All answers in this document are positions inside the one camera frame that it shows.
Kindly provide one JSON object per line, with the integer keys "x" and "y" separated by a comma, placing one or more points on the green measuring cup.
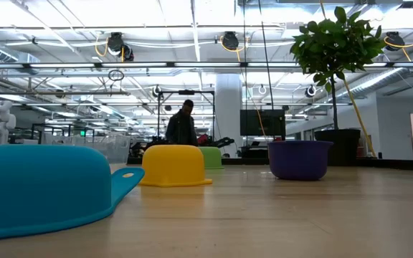
{"x": 212, "y": 157}

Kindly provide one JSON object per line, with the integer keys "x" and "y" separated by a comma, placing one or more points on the yellow measuring cup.
{"x": 172, "y": 165}

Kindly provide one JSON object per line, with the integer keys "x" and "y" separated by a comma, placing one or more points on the purple measuring cup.
{"x": 299, "y": 161}

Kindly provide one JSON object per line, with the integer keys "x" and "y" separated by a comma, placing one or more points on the blue measuring cup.
{"x": 41, "y": 186}

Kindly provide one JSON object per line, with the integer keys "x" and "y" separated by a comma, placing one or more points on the clear plastic basket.
{"x": 113, "y": 148}

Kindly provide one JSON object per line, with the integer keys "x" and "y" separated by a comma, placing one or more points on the person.
{"x": 181, "y": 125}

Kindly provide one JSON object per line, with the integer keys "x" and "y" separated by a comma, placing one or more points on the black plant pot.
{"x": 337, "y": 147}

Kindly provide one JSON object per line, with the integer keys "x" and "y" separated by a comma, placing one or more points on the green leafy potted plant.
{"x": 335, "y": 39}

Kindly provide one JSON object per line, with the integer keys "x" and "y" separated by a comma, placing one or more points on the white robot figure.
{"x": 0, "y": 118}

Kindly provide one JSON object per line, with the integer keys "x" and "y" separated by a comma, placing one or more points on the black wall screen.
{"x": 262, "y": 122}

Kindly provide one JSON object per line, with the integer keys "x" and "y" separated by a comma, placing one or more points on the black aluminium rig frame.
{"x": 389, "y": 164}

